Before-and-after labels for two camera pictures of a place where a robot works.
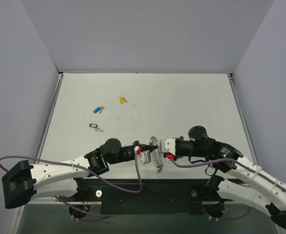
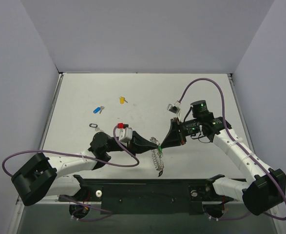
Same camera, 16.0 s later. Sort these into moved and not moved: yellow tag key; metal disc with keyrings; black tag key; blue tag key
Moved: black tag key
Not moved: metal disc with keyrings; blue tag key; yellow tag key
